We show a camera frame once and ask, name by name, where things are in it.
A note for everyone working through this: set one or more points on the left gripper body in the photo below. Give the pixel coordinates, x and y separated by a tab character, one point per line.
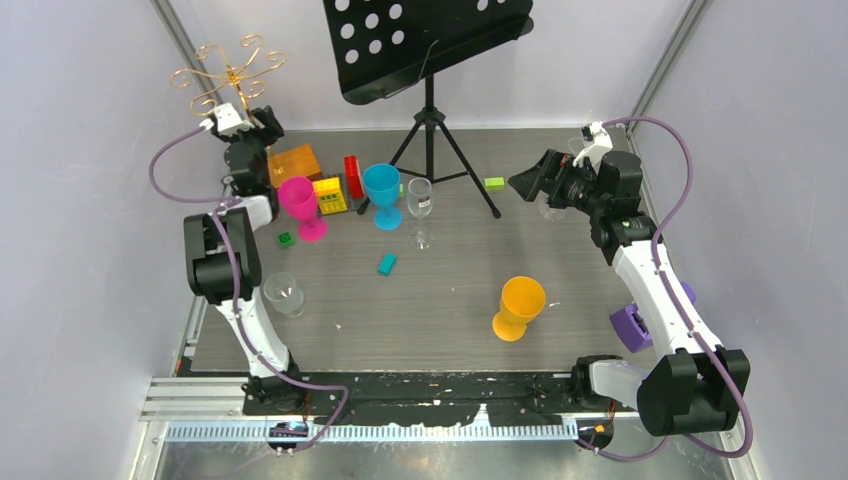
253	138

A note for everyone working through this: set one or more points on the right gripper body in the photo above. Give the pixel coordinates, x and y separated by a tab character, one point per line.
575	187

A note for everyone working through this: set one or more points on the gold wine glass rack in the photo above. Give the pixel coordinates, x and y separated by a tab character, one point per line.
239	85

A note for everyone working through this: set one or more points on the clear stemless wine glass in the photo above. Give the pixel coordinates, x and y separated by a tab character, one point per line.
284	294

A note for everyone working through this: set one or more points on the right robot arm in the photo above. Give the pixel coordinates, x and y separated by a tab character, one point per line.
697	385

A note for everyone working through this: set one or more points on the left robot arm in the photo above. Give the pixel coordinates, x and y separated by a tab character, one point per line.
223	264

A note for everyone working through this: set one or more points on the tall clear flute glass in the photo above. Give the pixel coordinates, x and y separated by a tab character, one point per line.
548	212

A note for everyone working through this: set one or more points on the small clear wine glass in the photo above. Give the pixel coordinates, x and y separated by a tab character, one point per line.
419	204

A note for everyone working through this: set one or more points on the light green toy block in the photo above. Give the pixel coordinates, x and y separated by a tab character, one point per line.
494	183

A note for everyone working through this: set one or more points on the pink plastic goblet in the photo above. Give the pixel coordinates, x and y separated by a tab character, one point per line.
297	196

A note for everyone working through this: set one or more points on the dark green toy block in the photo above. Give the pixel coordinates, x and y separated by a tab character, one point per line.
285	240

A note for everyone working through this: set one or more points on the yellow toy block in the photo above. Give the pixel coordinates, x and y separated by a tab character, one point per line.
330	195

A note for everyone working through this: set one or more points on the red toy block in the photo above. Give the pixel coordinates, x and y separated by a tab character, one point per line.
352	173

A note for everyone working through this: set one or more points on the orange plastic goblet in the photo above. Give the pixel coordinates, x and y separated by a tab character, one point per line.
522	300

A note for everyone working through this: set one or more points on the black music stand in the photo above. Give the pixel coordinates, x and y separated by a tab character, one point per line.
382	48

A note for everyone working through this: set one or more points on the blue plastic goblet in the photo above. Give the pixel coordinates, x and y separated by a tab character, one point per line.
382	186

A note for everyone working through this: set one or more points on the purple tape dispenser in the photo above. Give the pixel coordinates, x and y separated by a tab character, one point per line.
632	324

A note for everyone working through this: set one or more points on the teal toy block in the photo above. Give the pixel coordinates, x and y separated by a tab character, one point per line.
386	264

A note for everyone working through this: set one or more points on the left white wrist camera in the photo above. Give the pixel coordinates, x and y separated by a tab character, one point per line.
225	120

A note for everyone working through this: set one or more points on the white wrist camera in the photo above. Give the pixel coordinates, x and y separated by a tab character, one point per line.
597	143
225	120

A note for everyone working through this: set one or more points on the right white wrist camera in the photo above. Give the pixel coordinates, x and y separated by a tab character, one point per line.
597	143

